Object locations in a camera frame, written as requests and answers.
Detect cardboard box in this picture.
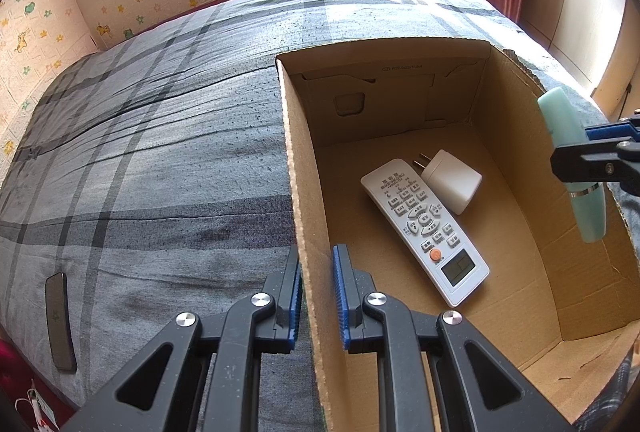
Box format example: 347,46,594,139
275,37,640,432

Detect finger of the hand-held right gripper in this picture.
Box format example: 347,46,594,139
550,138,640,193
584,109,640,144

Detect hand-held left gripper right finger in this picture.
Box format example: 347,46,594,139
331,243,573,432

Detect plaid clothing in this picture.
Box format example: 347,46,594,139
575,352,640,432

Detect cream wardrobe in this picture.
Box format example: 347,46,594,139
520,0,628,98

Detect white remote control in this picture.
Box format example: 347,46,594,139
360,159,491,308

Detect teal cosmetic tube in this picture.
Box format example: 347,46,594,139
537,88,608,244

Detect black smartphone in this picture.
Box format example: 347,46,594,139
44,272,78,373

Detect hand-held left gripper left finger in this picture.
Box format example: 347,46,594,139
60,245,306,432

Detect white cable with adapter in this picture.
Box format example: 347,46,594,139
15,379,61,432

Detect large white plug charger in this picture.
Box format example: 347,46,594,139
411,149,483,215

